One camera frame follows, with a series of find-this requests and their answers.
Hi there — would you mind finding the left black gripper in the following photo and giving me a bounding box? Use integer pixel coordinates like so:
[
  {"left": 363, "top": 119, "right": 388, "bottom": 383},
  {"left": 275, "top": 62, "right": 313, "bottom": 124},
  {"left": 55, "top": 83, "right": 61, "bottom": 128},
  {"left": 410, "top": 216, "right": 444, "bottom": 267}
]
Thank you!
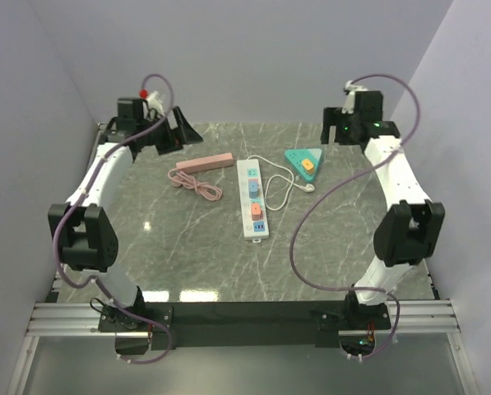
[{"left": 137, "top": 105, "right": 201, "bottom": 155}]

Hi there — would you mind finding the teal triangular socket adapter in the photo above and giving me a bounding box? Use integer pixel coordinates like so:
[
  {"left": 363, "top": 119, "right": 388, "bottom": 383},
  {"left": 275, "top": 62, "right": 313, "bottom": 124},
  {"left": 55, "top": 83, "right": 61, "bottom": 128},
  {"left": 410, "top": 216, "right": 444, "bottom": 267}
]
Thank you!
[{"left": 285, "top": 148, "right": 323, "bottom": 184}]

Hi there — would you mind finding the orange charger plug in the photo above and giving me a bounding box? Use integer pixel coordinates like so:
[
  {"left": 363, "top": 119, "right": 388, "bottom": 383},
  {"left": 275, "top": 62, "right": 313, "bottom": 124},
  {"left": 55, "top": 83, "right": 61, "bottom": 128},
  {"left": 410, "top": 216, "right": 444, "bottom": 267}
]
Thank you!
[{"left": 301, "top": 158, "right": 315, "bottom": 175}]

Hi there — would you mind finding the blue charger plug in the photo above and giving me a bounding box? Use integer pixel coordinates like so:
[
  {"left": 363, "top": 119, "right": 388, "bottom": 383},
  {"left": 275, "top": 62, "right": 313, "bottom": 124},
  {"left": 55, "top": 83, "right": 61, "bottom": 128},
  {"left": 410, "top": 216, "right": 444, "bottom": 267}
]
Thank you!
[{"left": 248, "top": 179, "right": 259, "bottom": 199}]

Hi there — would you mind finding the pink charger plug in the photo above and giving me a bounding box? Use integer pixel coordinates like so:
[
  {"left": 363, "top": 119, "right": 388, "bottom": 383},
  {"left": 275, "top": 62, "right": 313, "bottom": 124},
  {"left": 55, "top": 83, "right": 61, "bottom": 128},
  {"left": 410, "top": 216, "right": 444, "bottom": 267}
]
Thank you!
[{"left": 250, "top": 202, "right": 263, "bottom": 221}]

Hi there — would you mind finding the white multicolour power strip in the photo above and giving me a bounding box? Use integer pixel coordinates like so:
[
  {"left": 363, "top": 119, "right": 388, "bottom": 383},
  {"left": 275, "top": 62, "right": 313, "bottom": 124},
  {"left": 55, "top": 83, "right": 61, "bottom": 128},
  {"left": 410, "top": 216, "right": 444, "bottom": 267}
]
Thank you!
[{"left": 236, "top": 159, "right": 270, "bottom": 244}]

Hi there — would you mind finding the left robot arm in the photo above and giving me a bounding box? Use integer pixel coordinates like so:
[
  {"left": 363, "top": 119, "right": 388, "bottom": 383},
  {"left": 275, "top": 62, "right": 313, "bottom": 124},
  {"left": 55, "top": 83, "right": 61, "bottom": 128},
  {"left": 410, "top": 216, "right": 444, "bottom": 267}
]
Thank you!
[{"left": 48, "top": 94, "right": 203, "bottom": 331}]

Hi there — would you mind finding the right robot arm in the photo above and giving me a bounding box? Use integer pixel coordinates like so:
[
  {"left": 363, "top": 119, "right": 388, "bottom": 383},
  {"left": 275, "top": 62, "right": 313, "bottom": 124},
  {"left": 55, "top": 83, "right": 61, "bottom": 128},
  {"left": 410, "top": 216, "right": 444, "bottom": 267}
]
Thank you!
[{"left": 321, "top": 86, "right": 445, "bottom": 328}]

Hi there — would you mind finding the pink power strip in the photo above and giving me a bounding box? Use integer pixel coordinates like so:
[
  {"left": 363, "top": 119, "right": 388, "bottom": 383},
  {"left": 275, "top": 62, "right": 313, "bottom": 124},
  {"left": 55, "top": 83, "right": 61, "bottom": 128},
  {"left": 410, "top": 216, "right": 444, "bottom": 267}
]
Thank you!
[{"left": 175, "top": 153, "right": 234, "bottom": 174}]

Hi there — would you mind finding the black base bar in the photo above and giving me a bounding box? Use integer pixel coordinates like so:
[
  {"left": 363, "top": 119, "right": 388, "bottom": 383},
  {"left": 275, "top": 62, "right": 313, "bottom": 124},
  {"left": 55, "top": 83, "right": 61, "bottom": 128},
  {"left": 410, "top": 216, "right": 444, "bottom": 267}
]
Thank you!
[{"left": 96, "top": 300, "right": 390, "bottom": 351}]

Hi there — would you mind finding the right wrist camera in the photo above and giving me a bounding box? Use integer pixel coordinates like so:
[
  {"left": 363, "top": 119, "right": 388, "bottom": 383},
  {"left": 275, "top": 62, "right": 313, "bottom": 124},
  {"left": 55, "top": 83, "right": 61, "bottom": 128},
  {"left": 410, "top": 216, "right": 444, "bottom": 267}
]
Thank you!
[{"left": 341, "top": 80, "right": 368, "bottom": 114}]

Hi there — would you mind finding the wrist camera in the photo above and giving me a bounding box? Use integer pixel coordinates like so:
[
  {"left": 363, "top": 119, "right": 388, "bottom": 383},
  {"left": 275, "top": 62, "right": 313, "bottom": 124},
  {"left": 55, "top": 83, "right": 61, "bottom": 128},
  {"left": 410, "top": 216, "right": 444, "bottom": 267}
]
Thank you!
[
  {"left": 341, "top": 80, "right": 368, "bottom": 114},
  {"left": 139, "top": 88, "right": 165, "bottom": 121}
]

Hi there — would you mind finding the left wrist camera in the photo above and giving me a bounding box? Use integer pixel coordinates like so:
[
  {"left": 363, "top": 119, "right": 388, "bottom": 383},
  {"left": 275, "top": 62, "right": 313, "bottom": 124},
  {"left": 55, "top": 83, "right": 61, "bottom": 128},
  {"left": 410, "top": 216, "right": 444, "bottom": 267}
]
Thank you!
[{"left": 139, "top": 88, "right": 165, "bottom": 121}]

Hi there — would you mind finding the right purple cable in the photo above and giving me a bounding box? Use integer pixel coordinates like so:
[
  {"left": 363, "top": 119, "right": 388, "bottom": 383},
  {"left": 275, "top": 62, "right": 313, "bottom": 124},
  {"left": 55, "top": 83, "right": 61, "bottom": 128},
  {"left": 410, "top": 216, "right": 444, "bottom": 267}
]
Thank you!
[{"left": 289, "top": 73, "right": 422, "bottom": 361}]

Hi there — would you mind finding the pink coiled cable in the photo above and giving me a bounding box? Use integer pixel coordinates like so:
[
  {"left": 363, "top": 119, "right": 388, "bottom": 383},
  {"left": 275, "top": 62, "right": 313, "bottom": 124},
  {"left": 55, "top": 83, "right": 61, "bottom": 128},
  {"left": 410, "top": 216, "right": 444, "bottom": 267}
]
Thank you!
[{"left": 166, "top": 167, "right": 224, "bottom": 203}]

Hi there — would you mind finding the white power strip cable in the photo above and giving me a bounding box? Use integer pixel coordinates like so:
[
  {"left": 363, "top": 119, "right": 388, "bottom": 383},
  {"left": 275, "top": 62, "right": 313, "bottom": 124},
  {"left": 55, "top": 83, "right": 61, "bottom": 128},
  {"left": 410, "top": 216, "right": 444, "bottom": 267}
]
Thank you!
[{"left": 244, "top": 154, "right": 316, "bottom": 213}]

